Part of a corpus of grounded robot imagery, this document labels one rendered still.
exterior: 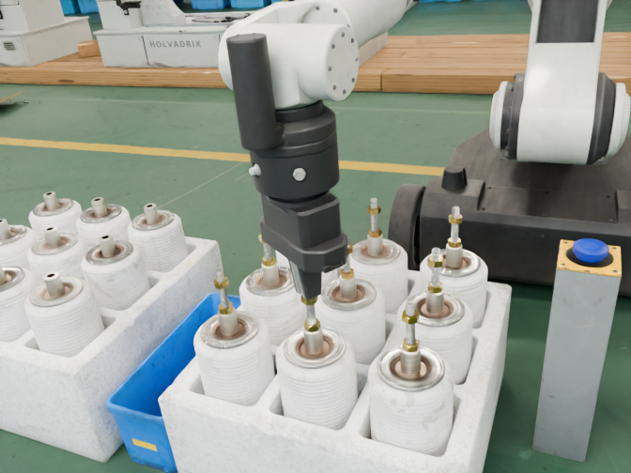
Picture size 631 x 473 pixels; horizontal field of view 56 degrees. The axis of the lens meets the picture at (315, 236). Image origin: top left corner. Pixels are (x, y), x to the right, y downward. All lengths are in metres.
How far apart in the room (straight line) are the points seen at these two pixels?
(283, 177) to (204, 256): 0.56
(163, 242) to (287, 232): 0.49
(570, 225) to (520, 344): 0.23
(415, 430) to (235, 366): 0.23
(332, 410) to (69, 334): 0.41
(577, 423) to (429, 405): 0.30
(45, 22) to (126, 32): 0.77
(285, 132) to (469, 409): 0.40
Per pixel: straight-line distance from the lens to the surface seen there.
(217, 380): 0.77
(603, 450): 0.99
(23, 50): 3.89
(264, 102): 0.52
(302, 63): 0.52
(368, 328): 0.79
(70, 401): 0.95
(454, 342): 0.76
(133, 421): 0.92
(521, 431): 0.99
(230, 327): 0.75
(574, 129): 0.97
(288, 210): 0.59
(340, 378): 0.70
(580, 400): 0.89
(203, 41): 3.11
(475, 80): 2.62
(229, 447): 0.80
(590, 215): 1.18
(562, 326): 0.81
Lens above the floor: 0.71
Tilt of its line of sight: 28 degrees down
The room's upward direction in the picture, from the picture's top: 5 degrees counter-clockwise
